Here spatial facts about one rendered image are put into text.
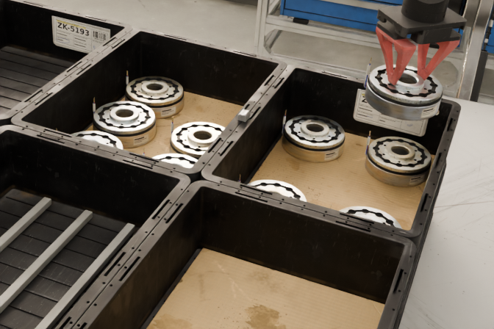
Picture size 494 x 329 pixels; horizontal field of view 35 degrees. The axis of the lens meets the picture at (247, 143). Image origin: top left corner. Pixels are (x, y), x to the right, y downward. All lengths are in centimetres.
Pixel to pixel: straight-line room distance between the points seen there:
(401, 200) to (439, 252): 17
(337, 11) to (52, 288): 229
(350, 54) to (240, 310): 279
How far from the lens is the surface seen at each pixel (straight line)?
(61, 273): 104
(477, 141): 170
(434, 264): 133
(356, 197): 121
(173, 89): 139
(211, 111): 139
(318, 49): 370
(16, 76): 151
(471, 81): 200
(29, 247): 109
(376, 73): 110
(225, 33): 377
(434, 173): 111
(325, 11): 314
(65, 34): 154
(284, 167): 125
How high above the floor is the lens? 151
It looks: 32 degrees down
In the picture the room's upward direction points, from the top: 5 degrees clockwise
